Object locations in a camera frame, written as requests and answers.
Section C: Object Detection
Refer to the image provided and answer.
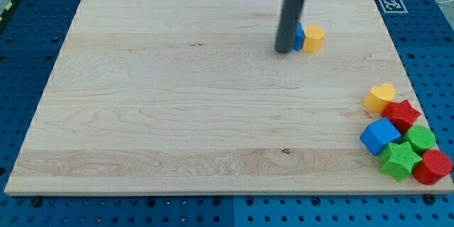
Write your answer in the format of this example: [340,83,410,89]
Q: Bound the blue triangle block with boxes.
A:
[293,22,305,51]

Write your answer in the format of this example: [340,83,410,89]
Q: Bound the blue cube block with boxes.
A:
[360,118,402,155]

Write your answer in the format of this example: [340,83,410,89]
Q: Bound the light wooden board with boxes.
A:
[5,0,453,196]

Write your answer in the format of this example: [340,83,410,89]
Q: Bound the yellow hexagon block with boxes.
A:
[302,25,326,52]

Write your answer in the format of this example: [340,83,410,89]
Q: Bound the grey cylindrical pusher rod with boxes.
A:
[275,0,305,54]

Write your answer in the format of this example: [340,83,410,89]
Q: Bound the yellow heart block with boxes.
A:
[363,83,396,113]

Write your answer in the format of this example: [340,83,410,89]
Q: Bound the red star block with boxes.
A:
[380,100,421,134]

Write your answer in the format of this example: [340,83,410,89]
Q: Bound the green star block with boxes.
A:
[379,142,422,182]

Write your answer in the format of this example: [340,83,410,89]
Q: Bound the white fiducial marker tag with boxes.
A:
[378,0,408,13]

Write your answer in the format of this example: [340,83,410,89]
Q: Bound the green cylinder block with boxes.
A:
[400,125,436,155]

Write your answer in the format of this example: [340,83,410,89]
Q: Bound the red cylinder block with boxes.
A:
[412,150,453,185]

